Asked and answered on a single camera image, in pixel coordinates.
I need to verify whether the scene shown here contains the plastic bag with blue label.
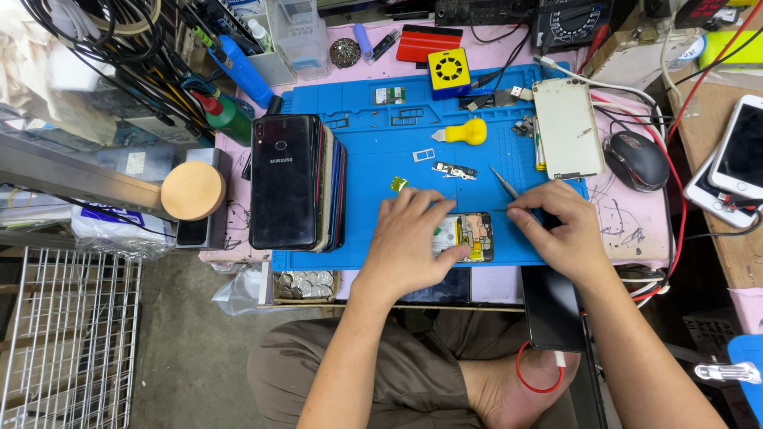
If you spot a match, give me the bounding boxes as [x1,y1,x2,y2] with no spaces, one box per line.
[71,201,177,261]

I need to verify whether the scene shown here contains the silver metal clip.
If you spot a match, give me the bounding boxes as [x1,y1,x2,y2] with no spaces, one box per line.
[694,360,763,386]

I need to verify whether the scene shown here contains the tangle of cables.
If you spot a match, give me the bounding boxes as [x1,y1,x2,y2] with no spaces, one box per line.
[18,0,263,129]

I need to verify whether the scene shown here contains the red cable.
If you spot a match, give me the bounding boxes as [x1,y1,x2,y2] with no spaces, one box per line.
[515,340,565,394]

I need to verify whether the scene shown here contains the black usb cable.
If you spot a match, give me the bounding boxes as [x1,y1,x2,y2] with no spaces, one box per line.
[464,27,535,113]

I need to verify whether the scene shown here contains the black multimeter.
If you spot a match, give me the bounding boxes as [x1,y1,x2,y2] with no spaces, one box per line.
[532,0,615,56]

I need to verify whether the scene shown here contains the pink table cover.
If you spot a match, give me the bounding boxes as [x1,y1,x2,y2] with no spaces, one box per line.
[198,21,672,270]

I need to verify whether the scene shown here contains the black sim frame parts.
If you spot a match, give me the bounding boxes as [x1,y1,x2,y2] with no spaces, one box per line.
[390,106,426,128]

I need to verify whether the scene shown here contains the white cable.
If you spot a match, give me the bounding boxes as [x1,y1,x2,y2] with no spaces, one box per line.
[533,55,665,141]

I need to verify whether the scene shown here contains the silver metal box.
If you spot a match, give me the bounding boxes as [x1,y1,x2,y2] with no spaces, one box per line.
[175,147,234,250]

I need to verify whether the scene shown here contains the dark glass panel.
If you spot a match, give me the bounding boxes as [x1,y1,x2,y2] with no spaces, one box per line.
[398,267,472,305]

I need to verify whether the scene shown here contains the white phone with black screen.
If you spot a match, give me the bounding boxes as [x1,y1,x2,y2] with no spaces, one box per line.
[707,93,763,201]
[683,152,761,230]

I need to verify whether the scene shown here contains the person's brown trousers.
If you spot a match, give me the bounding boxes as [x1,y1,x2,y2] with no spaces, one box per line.
[247,309,531,429]

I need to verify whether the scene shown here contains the person's right hand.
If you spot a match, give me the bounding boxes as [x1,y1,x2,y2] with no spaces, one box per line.
[506,178,600,290]

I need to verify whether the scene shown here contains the green circuit module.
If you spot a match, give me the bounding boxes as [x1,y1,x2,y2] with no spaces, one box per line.
[373,86,407,107]

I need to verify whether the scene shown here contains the yellow green box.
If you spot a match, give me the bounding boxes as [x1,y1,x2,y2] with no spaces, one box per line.
[697,29,763,70]

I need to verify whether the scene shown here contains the yellow handled scraper tool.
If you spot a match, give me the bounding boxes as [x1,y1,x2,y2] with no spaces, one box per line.
[430,117,488,147]

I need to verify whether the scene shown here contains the thin metal screwdriver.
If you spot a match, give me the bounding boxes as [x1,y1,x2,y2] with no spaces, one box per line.
[489,165,534,213]

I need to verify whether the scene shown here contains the yellow square mini fan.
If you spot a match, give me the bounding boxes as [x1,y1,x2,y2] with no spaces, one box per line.
[427,47,472,101]

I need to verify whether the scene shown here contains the green bottle with red cap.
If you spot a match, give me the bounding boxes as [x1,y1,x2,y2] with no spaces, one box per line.
[190,89,255,147]

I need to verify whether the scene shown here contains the blue silicone repair mat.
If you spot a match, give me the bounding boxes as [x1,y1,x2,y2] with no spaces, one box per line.
[271,62,591,272]

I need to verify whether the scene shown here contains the cream phone back cover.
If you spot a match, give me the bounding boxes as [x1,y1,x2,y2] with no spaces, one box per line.
[532,77,606,181]

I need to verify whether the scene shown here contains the round wooden disc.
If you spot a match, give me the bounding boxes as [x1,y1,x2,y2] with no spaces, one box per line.
[160,160,228,222]

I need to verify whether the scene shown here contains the red squeegee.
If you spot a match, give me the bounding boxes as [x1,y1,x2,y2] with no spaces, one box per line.
[395,24,465,64]

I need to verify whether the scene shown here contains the black computer mouse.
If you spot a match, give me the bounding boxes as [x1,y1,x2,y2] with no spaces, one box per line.
[602,130,671,193]

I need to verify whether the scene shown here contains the stack of phones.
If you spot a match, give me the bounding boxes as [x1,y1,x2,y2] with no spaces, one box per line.
[248,112,348,253]

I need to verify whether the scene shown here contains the blue plastic board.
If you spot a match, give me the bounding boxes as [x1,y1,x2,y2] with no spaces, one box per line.
[726,334,763,425]

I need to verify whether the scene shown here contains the person's bare foot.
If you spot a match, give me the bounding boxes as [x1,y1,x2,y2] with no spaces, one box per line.
[458,347,582,429]

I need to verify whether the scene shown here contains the white wire rack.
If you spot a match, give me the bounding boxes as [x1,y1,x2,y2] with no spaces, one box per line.
[0,247,143,429]

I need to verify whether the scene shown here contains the clear plastic container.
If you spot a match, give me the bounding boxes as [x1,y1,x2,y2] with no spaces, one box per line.
[265,0,331,82]

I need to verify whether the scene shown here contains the box of coins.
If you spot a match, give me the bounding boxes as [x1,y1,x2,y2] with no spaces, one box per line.
[272,269,341,305]

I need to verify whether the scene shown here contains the phone with exposed board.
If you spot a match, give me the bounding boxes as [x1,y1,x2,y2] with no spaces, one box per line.
[432,211,495,263]

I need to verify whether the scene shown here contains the person's left hand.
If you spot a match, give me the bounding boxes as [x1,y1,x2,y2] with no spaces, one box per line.
[352,187,472,302]

